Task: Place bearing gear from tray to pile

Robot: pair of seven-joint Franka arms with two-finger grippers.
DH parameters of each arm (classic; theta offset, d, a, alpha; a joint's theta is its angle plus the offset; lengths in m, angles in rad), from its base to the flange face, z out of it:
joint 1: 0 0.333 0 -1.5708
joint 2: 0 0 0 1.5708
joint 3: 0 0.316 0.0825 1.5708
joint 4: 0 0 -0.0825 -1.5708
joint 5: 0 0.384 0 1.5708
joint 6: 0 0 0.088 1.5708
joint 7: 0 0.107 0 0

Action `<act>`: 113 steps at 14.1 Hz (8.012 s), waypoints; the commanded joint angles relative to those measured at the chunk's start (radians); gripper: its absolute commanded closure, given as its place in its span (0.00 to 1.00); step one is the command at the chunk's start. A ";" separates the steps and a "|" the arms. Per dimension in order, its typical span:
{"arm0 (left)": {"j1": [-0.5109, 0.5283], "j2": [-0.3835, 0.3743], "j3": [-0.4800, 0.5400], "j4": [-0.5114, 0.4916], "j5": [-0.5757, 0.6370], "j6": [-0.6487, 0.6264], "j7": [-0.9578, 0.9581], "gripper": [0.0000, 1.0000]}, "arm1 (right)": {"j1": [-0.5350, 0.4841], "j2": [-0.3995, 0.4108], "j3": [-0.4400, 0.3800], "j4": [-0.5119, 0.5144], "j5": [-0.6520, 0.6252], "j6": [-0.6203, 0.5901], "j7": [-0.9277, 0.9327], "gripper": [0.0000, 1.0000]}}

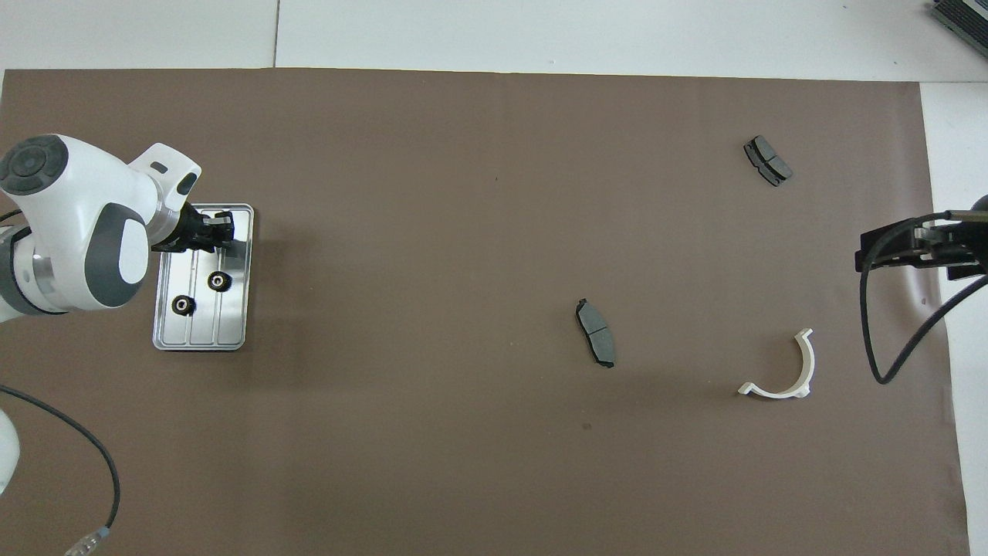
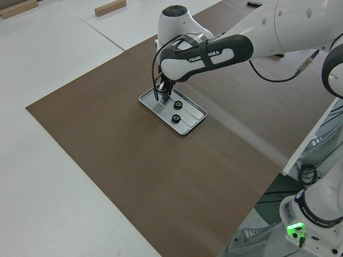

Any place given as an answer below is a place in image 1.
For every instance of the silver metal tray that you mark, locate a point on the silver metal tray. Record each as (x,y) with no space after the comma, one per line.
(231,324)

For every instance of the white curved plastic bracket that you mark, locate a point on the white curved plastic bracket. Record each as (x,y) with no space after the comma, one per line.
(808,367)

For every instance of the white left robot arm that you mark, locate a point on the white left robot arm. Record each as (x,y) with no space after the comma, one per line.
(77,216)

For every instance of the short dark grey brake pad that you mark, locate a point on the short dark grey brake pad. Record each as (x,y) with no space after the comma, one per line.
(768,160)

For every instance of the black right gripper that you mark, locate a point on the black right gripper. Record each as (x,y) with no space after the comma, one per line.
(969,247)

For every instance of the black bearing gear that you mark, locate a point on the black bearing gear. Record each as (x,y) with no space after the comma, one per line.
(220,282)
(183,306)

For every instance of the brown paper mat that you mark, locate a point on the brown paper mat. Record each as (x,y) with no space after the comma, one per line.
(386,154)

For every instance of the long dark grey brake pad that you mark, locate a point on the long dark grey brake pad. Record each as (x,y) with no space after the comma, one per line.
(598,332)

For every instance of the dark ribbed device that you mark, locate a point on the dark ribbed device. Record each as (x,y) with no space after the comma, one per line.
(965,19)

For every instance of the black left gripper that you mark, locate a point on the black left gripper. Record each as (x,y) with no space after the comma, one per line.
(185,232)

